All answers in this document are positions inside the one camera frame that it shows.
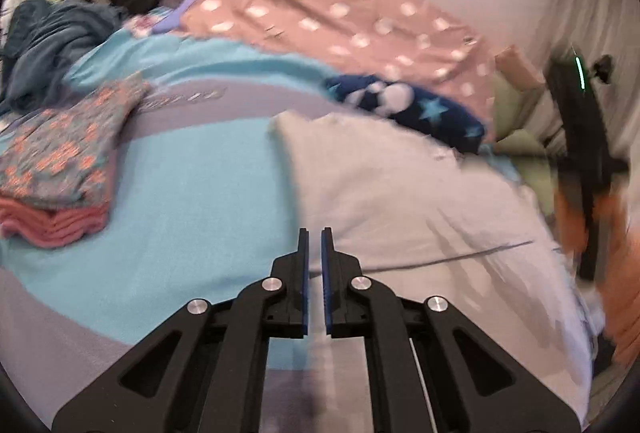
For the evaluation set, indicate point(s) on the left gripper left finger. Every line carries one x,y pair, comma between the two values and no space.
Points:
203,369

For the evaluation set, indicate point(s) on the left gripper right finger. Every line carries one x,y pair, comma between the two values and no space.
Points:
430,369

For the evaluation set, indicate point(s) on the light grey t-shirt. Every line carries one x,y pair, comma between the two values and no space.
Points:
426,223

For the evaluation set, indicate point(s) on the person's right hand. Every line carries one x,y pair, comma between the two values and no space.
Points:
619,286

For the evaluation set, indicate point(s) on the near green pillow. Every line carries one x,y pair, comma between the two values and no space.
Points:
529,158

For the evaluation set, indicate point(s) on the green pillow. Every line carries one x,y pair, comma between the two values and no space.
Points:
511,106
529,158

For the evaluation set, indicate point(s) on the black floor lamp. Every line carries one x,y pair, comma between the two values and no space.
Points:
602,69

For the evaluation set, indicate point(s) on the far green pillow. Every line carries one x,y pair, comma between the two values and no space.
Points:
511,106

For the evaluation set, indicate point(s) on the beige pillow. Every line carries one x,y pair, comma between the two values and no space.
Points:
518,70

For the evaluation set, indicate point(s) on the navy star paw blanket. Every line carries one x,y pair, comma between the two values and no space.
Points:
412,108

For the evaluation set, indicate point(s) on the grey curtain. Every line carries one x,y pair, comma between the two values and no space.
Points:
597,28

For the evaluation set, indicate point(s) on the blue grey bed cover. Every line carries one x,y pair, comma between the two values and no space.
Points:
203,204

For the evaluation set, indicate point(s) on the floral folded garment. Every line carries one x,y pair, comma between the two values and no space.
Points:
65,158

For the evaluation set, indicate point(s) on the pink polka dot sheet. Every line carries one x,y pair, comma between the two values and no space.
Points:
408,40

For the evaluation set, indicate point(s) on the dark blue fleece blanket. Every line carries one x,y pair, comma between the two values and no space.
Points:
44,41

